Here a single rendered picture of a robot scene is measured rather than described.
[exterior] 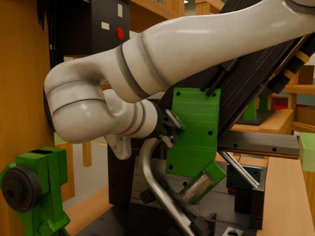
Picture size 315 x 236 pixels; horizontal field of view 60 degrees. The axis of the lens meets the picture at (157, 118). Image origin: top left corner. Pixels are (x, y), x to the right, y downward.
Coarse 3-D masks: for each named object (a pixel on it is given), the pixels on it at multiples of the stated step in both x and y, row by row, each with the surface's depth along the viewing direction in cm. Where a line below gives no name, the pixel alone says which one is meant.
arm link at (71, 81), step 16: (64, 64) 33; (80, 64) 32; (96, 64) 31; (112, 64) 30; (48, 80) 33; (64, 80) 32; (80, 80) 33; (96, 80) 35; (112, 80) 30; (128, 80) 30; (48, 96) 33; (64, 96) 32; (80, 96) 32; (96, 96) 33; (128, 96) 31; (144, 96) 32
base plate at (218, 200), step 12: (264, 168) 120; (264, 180) 106; (216, 192) 95; (228, 192) 95; (204, 204) 86; (216, 204) 86; (228, 204) 86; (108, 216) 79; (120, 216) 79; (204, 216) 79; (216, 216) 79; (228, 216) 79; (240, 216) 79; (84, 228) 73; (96, 228) 73; (108, 228) 73; (120, 228) 73; (216, 228) 73; (240, 228) 73; (252, 228) 73
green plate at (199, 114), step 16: (176, 96) 67; (192, 96) 65; (176, 112) 66; (192, 112) 64; (208, 112) 63; (192, 128) 64; (208, 128) 62; (176, 144) 65; (192, 144) 64; (208, 144) 62; (176, 160) 65; (192, 160) 63; (208, 160) 62; (192, 176) 63
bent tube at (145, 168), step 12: (168, 120) 63; (144, 144) 65; (156, 144) 65; (144, 156) 64; (144, 168) 64; (144, 180) 63; (156, 180) 64; (156, 192) 62; (168, 204) 61; (180, 216) 59; (180, 228) 59; (192, 228) 58
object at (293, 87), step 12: (300, 72) 362; (312, 72) 365; (288, 84) 364; (300, 84) 365; (312, 84) 368; (276, 96) 424; (276, 108) 389; (288, 108) 354; (300, 108) 343; (312, 108) 339; (300, 120) 344; (312, 120) 323; (300, 132) 327; (312, 132) 308
